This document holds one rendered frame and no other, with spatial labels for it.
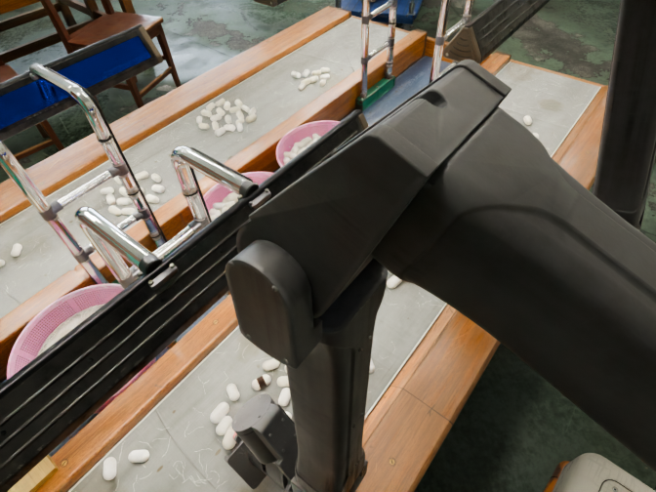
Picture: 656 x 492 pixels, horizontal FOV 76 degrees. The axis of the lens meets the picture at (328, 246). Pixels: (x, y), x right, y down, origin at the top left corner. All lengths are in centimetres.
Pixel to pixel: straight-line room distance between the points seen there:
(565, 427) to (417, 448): 101
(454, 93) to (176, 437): 73
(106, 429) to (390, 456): 46
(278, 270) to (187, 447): 63
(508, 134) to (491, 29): 86
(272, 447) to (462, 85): 45
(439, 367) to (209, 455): 41
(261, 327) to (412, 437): 55
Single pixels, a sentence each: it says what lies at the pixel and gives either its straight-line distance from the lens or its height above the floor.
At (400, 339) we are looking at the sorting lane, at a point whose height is 74.
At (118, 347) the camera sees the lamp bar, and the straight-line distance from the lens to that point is 49.
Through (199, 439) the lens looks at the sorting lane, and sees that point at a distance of 80.
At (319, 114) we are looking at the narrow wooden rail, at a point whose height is 75.
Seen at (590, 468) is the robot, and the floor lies 27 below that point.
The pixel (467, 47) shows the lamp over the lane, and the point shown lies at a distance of 97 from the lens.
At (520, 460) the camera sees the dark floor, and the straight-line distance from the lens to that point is 161.
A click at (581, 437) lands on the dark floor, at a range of 171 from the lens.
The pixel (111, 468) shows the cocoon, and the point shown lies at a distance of 82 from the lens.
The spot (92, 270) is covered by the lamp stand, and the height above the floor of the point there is 80.
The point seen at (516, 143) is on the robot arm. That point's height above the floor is 138.
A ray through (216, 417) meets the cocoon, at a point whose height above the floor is 76.
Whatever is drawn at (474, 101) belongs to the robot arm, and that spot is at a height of 139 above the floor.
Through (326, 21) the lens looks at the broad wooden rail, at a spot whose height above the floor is 76.
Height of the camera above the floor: 147
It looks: 50 degrees down
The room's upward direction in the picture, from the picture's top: 3 degrees counter-clockwise
